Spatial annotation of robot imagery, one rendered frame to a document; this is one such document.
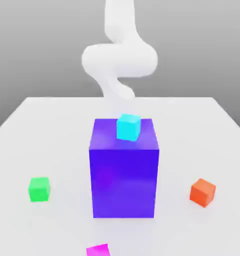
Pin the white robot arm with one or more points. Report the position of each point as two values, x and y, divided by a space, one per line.
119 60

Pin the small cyan cube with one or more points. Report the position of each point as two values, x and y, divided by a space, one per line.
128 128

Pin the small green cube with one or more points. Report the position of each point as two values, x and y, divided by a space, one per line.
39 189

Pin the small orange cube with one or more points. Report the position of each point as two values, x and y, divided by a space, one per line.
202 193

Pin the small magenta cube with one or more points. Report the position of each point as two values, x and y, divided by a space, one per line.
97 250

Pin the large purple box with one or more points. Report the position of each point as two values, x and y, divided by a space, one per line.
123 180

